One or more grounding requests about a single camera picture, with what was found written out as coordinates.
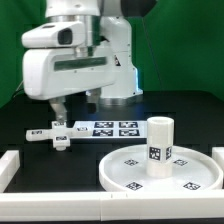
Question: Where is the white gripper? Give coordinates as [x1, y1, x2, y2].
[23, 43, 116, 122]

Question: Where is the white cross-shaped table base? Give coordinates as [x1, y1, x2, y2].
[26, 121, 93, 151]

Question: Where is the white round table top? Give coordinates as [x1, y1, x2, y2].
[99, 145, 223, 192]

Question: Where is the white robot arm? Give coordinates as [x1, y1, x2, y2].
[22, 0, 157, 123]

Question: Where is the white marker sheet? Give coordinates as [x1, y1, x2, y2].
[74, 120, 147, 139]

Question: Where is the white left fence block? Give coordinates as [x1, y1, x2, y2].
[0, 150, 20, 193]

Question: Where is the white front fence bar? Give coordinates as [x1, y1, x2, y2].
[0, 190, 224, 222]

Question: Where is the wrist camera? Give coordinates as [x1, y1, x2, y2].
[22, 21, 86, 48]

